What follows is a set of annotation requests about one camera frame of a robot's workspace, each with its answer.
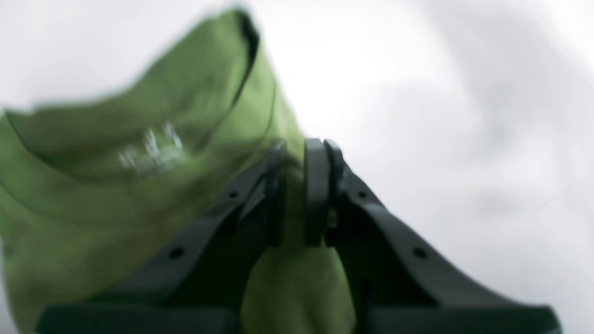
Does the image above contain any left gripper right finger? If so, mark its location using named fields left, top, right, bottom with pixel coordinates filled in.
left=304, top=139, right=562, bottom=334

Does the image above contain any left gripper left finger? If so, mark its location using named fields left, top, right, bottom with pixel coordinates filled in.
left=36, top=140, right=287, bottom=334

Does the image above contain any olive green t-shirt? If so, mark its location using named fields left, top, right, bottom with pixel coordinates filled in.
left=1, top=9, right=355, bottom=334

